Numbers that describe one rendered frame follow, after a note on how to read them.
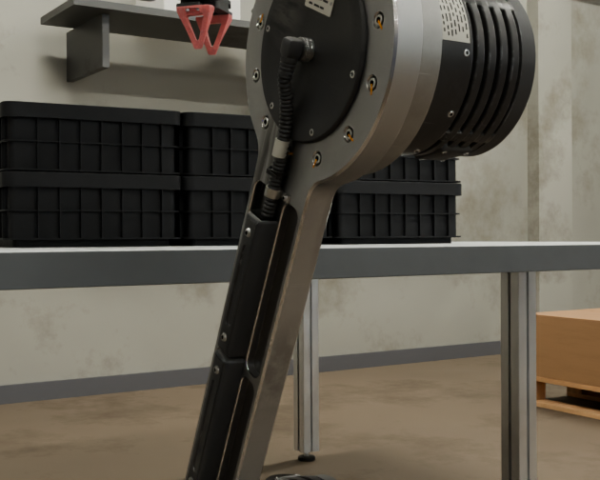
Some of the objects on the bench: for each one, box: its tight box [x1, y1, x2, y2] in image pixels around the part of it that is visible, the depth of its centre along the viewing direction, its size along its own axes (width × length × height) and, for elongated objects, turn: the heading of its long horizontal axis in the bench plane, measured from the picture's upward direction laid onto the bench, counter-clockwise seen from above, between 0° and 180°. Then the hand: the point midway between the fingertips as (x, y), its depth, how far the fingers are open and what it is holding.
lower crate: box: [0, 171, 181, 248], centre depth 171 cm, size 40×30×12 cm
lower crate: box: [322, 181, 462, 245], centre depth 199 cm, size 40×30×12 cm
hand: (205, 47), depth 172 cm, fingers open, 6 cm apart
